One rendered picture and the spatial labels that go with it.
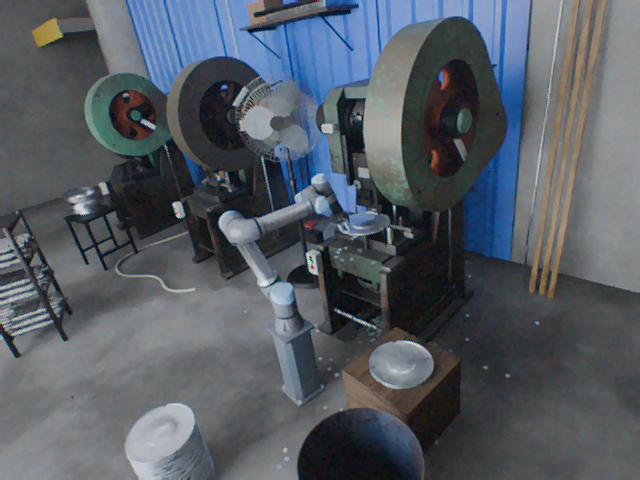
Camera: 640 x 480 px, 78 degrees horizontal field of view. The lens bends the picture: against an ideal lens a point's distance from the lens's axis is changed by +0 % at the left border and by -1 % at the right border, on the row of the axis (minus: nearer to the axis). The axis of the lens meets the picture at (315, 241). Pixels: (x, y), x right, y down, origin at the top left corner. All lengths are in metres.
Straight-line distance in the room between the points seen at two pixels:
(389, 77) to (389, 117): 0.15
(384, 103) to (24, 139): 7.00
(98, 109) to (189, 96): 1.72
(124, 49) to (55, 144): 2.25
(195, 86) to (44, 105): 5.29
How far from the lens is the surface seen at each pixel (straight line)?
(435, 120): 1.90
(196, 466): 2.02
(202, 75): 3.09
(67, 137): 8.19
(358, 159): 2.19
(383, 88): 1.67
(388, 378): 1.89
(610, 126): 2.96
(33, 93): 8.11
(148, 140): 4.78
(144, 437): 2.01
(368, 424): 1.69
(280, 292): 1.96
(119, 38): 6.81
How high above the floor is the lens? 1.72
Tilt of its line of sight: 26 degrees down
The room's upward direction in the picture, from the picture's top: 9 degrees counter-clockwise
